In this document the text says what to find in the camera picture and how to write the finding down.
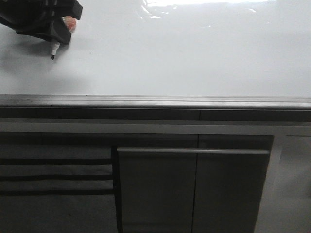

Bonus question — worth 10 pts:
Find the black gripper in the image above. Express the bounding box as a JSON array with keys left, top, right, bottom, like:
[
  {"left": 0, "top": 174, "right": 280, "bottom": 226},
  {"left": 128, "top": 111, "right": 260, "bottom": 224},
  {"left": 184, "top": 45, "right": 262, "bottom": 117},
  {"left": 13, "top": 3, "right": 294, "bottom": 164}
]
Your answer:
[{"left": 0, "top": 0, "right": 83, "bottom": 44}]

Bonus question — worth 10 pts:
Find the red magnet taped to marker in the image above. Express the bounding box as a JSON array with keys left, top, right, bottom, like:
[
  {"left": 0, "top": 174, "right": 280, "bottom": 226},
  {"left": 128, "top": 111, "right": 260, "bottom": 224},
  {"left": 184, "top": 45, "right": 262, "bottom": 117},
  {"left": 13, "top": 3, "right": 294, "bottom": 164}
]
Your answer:
[{"left": 62, "top": 16, "right": 77, "bottom": 33}]

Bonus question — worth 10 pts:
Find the white whiteboard marker pen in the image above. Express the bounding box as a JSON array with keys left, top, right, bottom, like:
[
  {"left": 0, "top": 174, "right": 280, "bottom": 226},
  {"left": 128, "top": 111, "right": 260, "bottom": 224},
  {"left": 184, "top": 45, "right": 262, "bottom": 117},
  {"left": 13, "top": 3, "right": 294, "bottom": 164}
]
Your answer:
[{"left": 51, "top": 39, "right": 60, "bottom": 60}]

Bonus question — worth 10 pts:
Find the grey cabinet panel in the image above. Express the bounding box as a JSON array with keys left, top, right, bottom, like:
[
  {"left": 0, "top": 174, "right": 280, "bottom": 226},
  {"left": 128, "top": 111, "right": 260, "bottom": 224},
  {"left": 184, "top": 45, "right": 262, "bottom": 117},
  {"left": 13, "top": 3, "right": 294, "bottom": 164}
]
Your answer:
[{"left": 118, "top": 147, "right": 270, "bottom": 233}]

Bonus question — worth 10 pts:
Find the white whiteboard with metal frame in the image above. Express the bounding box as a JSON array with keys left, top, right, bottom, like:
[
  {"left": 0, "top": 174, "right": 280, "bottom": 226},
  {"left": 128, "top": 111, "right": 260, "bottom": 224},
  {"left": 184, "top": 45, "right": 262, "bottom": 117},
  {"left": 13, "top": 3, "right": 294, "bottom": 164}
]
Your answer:
[{"left": 0, "top": 0, "right": 311, "bottom": 109}]

